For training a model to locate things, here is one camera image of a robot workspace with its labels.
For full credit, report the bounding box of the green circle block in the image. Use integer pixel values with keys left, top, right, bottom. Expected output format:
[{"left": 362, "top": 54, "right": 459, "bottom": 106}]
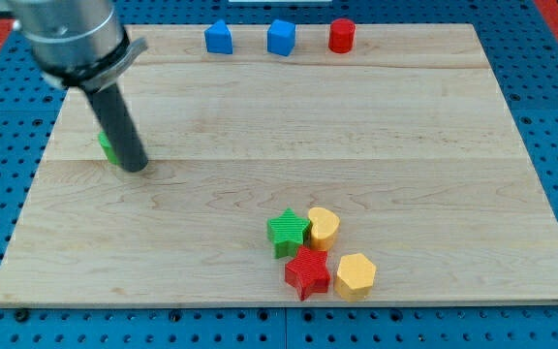
[{"left": 97, "top": 131, "right": 119, "bottom": 165}]

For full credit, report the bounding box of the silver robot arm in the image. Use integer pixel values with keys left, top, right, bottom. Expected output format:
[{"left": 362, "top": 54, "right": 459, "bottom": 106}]
[{"left": 8, "top": 0, "right": 148, "bottom": 93}]

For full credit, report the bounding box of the blue triangle block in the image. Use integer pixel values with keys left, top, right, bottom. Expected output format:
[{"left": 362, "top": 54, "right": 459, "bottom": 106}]
[{"left": 204, "top": 19, "right": 233, "bottom": 54}]

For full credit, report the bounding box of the green star block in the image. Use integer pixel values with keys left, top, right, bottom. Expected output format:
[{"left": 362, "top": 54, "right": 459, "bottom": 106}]
[{"left": 266, "top": 207, "right": 311, "bottom": 259}]

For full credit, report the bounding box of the yellow heart block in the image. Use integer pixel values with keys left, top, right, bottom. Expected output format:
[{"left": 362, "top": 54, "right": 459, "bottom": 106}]
[{"left": 308, "top": 206, "right": 340, "bottom": 251}]

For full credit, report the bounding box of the red star block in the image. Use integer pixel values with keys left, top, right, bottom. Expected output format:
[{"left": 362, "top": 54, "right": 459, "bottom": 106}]
[{"left": 284, "top": 245, "right": 330, "bottom": 301}]

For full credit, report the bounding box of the yellow hexagon block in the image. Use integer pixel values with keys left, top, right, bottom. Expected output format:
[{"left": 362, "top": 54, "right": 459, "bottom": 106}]
[{"left": 333, "top": 253, "right": 377, "bottom": 302}]

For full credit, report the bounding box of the wooden board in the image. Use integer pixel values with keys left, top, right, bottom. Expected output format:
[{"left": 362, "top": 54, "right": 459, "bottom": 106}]
[{"left": 0, "top": 24, "right": 558, "bottom": 308}]

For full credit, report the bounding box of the blue cube block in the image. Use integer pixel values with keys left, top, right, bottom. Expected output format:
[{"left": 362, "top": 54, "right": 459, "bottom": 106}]
[{"left": 266, "top": 19, "right": 296, "bottom": 56}]

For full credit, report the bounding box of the red cylinder block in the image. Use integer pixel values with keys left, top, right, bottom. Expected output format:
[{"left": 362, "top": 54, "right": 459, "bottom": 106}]
[{"left": 328, "top": 18, "right": 356, "bottom": 53}]

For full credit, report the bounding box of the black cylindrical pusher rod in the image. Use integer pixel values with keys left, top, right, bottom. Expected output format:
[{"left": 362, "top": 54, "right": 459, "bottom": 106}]
[{"left": 85, "top": 83, "right": 148, "bottom": 173}]

